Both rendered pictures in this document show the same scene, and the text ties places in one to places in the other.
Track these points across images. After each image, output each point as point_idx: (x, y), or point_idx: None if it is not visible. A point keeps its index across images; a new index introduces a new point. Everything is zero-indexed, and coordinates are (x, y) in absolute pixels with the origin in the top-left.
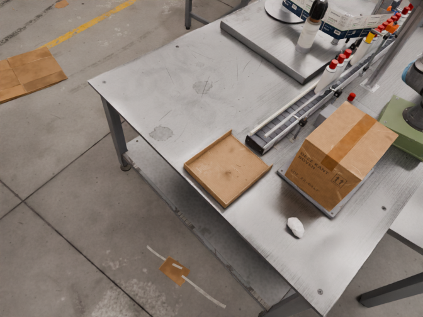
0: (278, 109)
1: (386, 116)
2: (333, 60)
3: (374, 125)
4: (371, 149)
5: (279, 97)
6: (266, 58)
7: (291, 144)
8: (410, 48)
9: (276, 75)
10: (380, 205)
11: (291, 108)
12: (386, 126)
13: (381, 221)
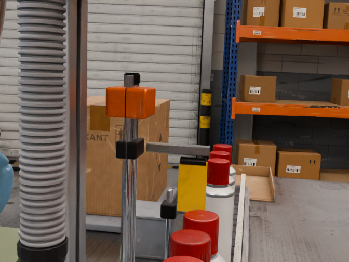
0: (258, 240)
1: (15, 247)
2: (228, 145)
3: (93, 103)
4: (90, 99)
5: (285, 257)
6: None
7: None
8: None
9: None
10: (15, 203)
11: (233, 219)
12: (16, 228)
13: (14, 196)
